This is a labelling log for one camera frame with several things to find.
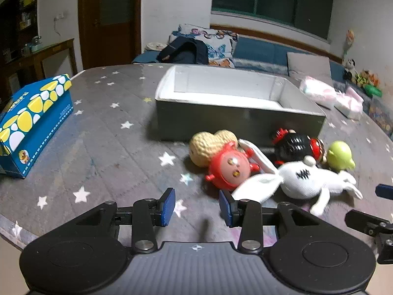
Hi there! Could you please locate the green alien toy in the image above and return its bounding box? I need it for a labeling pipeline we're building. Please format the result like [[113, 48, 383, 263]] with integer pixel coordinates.
[[326, 141, 356, 172]]

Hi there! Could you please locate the white plush rabbit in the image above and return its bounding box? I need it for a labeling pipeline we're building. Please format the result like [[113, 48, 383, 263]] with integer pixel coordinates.
[[232, 139, 363, 216]]

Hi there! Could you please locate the beige peanut toy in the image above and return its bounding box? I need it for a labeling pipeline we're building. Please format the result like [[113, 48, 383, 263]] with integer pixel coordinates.
[[189, 130, 238, 168]]

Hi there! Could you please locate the red round doll toy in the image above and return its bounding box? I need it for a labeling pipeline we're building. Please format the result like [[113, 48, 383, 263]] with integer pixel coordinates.
[[205, 141, 260, 191]]

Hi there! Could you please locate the black haired doll toy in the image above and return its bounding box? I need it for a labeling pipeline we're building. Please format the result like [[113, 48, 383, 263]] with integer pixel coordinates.
[[272, 128, 325, 166]]

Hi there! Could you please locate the pink tissue pack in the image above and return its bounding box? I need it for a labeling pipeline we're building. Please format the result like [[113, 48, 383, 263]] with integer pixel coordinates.
[[299, 76, 364, 120]]

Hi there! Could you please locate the pile of small toys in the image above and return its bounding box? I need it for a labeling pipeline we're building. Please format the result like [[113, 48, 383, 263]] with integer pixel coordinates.
[[352, 70, 382, 98]]

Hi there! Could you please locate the grey storage box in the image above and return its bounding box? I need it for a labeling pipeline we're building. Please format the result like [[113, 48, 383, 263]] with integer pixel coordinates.
[[154, 65, 326, 147]]

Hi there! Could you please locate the panda plush toy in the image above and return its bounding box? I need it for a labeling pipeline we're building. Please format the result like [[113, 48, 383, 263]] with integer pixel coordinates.
[[343, 59, 358, 82]]

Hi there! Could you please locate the blue yellow tissue box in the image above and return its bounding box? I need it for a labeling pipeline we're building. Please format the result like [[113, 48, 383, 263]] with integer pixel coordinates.
[[1, 74, 73, 178]]

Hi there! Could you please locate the grey cushion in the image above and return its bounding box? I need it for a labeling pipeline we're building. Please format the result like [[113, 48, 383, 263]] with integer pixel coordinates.
[[286, 52, 331, 79]]

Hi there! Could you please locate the blue sofa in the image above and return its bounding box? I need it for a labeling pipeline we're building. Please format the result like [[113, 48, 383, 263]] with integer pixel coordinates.
[[133, 36, 345, 83]]

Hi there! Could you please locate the dark blue backpack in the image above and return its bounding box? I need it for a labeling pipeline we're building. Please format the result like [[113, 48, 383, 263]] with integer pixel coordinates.
[[156, 37, 209, 65]]

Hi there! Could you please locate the butterfly print pillow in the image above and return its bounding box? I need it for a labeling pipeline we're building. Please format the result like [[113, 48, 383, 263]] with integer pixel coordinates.
[[172, 24, 239, 68]]

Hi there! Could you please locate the wooden side table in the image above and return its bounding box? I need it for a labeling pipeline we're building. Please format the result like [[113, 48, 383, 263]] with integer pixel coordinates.
[[17, 39, 78, 81]]

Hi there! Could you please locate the brown wooden door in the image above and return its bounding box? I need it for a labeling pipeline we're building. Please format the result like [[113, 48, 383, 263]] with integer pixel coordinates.
[[78, 0, 141, 69]]

